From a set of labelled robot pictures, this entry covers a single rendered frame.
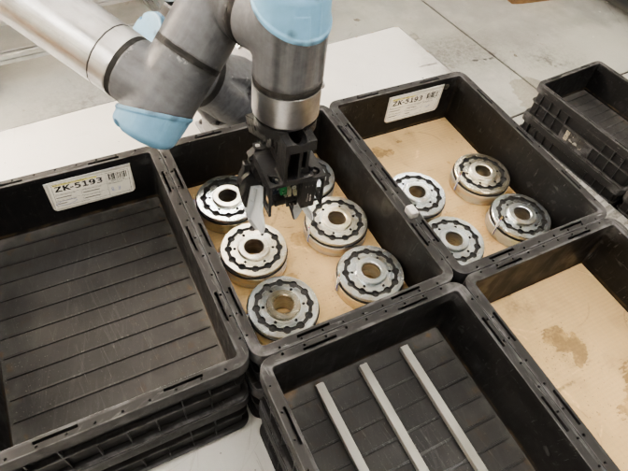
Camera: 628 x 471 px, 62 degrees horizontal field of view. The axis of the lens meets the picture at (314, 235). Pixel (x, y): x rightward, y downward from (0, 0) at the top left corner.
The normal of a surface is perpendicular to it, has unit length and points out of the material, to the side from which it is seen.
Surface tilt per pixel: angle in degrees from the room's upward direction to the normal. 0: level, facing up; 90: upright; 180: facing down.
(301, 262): 0
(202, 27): 61
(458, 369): 0
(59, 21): 45
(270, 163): 0
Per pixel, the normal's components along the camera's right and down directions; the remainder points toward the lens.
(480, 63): 0.09, -0.62
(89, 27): 0.10, -0.18
